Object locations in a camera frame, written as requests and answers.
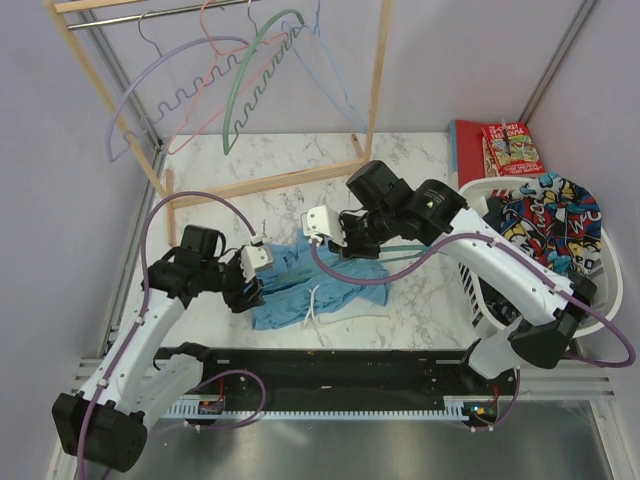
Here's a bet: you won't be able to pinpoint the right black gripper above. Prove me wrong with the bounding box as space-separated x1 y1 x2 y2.
327 206 396 261

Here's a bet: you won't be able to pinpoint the light blue shorts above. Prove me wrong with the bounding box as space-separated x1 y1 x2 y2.
250 233 390 331

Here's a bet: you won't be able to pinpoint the teal plastic hanger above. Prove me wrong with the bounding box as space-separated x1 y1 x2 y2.
378 244 432 263

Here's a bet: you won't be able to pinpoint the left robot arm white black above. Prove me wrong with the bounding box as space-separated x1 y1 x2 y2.
52 225 273 472

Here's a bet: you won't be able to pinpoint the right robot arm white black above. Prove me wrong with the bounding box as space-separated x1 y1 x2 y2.
338 160 597 394

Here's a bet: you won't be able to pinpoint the purple plastic hanger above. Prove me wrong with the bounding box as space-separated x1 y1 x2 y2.
104 20 250 163

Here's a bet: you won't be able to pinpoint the green plastic hanger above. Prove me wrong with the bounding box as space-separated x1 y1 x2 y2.
221 8 306 155

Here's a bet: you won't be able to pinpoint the wooden clothes rack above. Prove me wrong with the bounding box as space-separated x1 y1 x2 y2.
44 0 394 246

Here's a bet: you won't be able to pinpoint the red book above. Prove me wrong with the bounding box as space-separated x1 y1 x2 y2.
449 119 518 189

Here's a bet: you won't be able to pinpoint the dark patterned garment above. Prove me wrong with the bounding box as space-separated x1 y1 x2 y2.
483 291 521 326

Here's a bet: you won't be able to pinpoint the comic cover book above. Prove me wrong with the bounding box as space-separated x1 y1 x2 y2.
481 122 546 177

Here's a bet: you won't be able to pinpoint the colourful comic print garment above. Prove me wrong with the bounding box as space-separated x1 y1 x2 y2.
487 172 602 276

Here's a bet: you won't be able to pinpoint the white laundry basket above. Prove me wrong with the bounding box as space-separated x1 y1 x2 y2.
458 177 623 338

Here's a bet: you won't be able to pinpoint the metal rack rod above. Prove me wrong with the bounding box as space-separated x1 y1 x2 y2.
67 0 266 32

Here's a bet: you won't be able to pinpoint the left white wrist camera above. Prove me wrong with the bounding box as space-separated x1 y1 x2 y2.
240 245 274 281

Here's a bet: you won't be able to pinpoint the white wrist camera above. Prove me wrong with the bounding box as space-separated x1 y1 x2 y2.
240 245 274 281
301 205 347 247

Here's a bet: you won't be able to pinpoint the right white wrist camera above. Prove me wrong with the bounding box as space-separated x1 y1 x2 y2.
301 205 347 247

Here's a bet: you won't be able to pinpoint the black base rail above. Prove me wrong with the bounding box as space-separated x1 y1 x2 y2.
149 347 519 414

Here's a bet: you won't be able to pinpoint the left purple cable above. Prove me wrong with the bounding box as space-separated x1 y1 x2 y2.
74 189 264 480

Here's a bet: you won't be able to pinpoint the light blue cable duct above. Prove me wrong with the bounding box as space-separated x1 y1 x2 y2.
162 398 469 421

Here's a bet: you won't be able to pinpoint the light blue wire hanger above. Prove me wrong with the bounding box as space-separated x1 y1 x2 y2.
281 1 368 133

